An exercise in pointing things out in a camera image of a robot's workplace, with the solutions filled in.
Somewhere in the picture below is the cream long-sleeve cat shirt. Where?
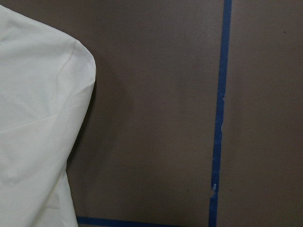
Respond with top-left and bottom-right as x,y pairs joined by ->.
0,7 -> 96,227

